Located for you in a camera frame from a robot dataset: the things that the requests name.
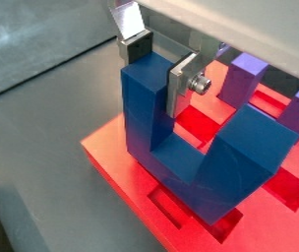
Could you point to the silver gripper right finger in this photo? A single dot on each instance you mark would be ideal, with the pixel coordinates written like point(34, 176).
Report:
point(185, 77)

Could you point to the purple U-shaped block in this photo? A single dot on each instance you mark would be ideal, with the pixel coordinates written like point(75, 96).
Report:
point(247, 71)

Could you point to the blue U-shaped block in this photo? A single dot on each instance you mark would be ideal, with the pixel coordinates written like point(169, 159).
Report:
point(211, 181)

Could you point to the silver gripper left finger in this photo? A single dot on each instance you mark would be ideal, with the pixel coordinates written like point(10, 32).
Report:
point(133, 38)

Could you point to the red base fixture board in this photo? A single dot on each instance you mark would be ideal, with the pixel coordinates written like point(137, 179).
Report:
point(260, 225)

